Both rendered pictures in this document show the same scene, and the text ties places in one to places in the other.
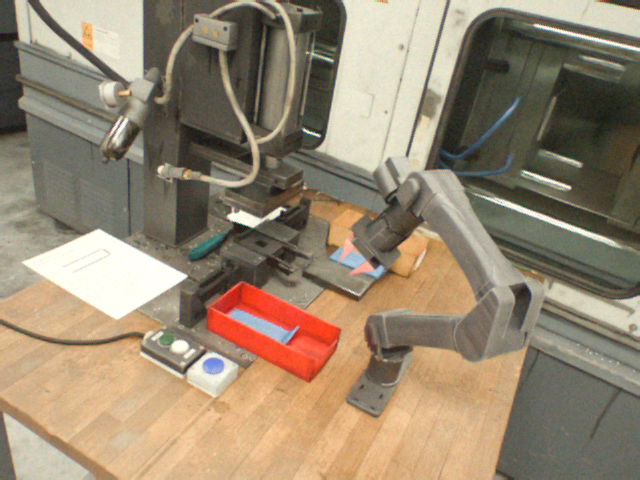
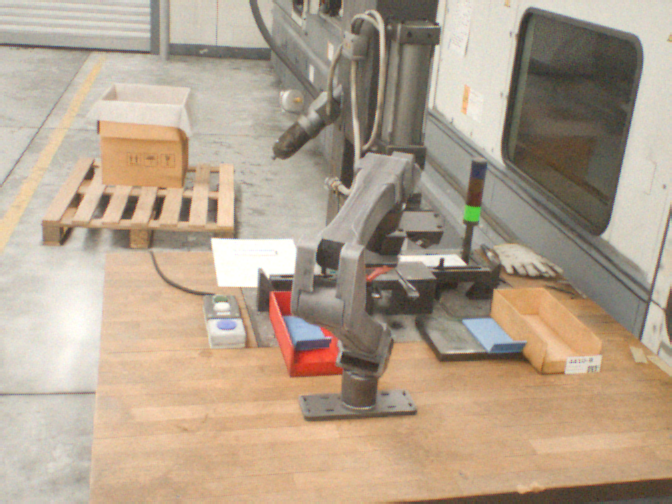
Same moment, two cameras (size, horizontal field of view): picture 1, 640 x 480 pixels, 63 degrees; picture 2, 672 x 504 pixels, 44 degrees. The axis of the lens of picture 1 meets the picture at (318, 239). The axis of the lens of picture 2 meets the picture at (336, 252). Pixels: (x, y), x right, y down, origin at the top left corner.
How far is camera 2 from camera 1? 113 cm
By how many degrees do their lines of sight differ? 48
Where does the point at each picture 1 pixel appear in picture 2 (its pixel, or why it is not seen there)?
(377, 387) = (338, 405)
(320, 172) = (595, 265)
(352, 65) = (642, 124)
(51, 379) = (137, 295)
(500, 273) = (332, 230)
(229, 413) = (205, 359)
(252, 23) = (374, 36)
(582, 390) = not seen: outside the picture
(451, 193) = (377, 172)
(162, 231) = not seen: hidden behind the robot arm
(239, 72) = (366, 82)
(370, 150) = (646, 240)
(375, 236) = not seen: hidden behind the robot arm
